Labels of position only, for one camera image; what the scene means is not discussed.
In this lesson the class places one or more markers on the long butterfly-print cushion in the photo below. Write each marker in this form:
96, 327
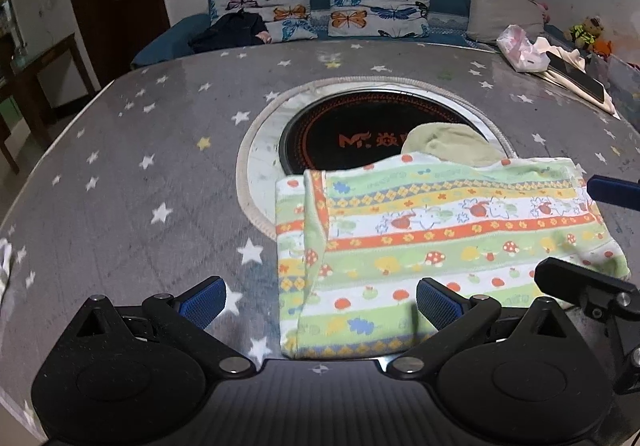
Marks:
280, 1

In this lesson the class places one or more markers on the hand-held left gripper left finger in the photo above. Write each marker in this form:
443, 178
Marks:
205, 303

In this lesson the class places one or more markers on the beige pillow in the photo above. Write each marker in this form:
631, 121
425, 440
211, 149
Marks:
500, 11

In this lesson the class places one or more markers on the wooden side table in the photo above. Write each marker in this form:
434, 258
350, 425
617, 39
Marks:
45, 61

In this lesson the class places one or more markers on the cream cloth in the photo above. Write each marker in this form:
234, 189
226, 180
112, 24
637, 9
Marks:
600, 103

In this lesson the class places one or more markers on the blue sofa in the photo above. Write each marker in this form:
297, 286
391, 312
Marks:
160, 41

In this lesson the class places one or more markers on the pink plastic bag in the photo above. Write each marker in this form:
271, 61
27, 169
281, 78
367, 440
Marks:
517, 48

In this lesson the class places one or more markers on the wooden display cabinet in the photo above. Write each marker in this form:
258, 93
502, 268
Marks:
9, 26

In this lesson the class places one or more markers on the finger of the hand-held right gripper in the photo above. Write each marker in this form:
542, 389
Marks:
612, 191
575, 281

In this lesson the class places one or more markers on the black phone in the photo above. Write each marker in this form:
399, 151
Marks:
575, 75

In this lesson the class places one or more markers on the translucent storage box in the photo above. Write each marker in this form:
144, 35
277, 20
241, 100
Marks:
625, 86

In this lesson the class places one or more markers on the square butterfly-print cushion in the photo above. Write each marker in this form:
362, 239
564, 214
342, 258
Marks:
380, 1

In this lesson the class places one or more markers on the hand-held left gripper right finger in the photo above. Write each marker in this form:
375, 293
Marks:
440, 303

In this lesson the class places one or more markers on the dark jacket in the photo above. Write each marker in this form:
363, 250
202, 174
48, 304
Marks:
230, 31

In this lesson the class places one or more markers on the grey star-print tablecloth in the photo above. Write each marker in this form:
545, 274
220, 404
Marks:
150, 136

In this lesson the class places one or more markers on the teddy bear toy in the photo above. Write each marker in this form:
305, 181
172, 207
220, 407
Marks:
587, 33

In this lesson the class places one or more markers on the round black built-in stove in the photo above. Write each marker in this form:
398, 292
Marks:
325, 126

